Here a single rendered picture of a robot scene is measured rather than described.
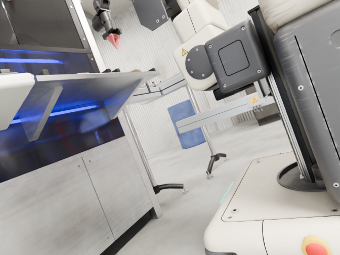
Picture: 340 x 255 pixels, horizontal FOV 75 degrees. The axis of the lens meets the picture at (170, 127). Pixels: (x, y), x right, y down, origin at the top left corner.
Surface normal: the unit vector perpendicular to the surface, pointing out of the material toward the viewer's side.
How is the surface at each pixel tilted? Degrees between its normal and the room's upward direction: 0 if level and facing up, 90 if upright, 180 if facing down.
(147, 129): 90
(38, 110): 90
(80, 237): 90
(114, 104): 90
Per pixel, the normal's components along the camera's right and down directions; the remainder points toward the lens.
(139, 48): -0.28, 0.14
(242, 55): -0.50, 0.22
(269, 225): -0.49, -0.83
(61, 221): 0.77, -0.28
